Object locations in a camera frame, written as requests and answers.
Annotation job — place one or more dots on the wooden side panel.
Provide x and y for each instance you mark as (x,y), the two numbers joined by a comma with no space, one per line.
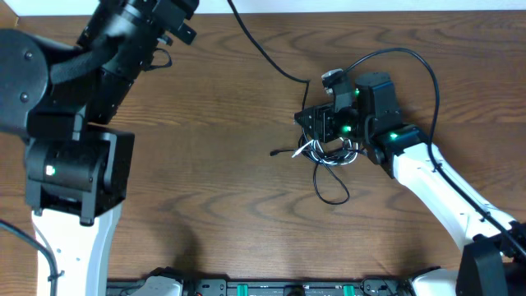
(8,18)

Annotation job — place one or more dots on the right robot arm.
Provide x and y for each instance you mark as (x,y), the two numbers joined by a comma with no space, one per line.
(364,117)

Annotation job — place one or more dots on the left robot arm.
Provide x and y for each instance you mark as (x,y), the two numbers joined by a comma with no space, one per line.
(59,100)

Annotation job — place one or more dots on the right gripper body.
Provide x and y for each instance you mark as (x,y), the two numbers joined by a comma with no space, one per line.
(329,122)

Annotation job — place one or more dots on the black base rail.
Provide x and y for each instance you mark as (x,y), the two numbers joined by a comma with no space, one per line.
(168,281)

